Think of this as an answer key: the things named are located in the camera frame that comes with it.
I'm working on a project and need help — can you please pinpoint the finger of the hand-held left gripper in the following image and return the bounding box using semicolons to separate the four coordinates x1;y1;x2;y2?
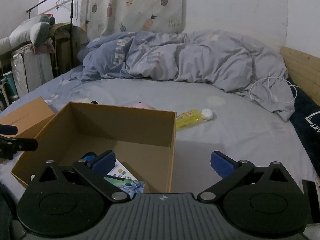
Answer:
0;135;38;160
0;123;18;134

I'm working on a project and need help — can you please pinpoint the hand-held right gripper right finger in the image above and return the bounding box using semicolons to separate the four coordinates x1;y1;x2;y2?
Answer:
197;151;297;202

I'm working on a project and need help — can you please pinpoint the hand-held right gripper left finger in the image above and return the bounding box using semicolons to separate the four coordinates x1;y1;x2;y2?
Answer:
31;150;131;202

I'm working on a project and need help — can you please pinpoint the yellow plastic package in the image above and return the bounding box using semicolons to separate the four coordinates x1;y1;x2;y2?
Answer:
176;108;214;129

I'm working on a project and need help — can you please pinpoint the white remote with coloured buttons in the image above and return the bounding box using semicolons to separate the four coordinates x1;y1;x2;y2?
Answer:
106;158;138;182

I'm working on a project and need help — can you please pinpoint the grey blue printed bed sheet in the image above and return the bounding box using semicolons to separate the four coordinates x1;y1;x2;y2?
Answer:
0;66;318;205

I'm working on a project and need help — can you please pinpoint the floral tissue pack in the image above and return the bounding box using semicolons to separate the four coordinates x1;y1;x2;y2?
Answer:
104;176;147;195

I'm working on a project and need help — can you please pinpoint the teal bin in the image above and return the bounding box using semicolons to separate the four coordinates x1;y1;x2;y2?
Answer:
0;71;18;112

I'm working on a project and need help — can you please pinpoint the silver storage bag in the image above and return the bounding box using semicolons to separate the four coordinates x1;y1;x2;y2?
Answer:
10;44;54;98

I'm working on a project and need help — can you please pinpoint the pink computer mouse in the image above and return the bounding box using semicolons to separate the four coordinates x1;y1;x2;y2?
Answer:
126;101;157;109

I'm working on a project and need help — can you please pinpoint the white plush pillow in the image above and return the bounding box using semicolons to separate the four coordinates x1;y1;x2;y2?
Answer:
0;17;34;53

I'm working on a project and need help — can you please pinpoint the tall brown cardboard box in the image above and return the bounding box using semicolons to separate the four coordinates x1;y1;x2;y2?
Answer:
51;22;87;77

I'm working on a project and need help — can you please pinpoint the navy pillow with white print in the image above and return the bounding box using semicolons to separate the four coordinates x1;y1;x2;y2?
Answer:
285;77;320;171

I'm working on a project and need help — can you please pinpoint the grey green plush toy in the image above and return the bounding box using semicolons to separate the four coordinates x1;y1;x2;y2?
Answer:
29;14;56;48

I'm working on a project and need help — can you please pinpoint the grey blue duvet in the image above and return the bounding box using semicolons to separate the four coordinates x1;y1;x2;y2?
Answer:
78;29;297;123

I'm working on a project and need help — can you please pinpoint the wooden headboard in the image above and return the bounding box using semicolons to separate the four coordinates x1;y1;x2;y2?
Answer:
279;46;320;106

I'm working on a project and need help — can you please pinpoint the black clothes rack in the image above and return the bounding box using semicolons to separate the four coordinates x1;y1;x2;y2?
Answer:
27;0;82;67

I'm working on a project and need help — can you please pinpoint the pineapple print curtain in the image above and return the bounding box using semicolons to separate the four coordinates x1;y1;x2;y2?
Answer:
80;0;188;39

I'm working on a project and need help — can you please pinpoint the white cable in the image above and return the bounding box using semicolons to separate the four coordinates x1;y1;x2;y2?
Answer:
249;71;300;103

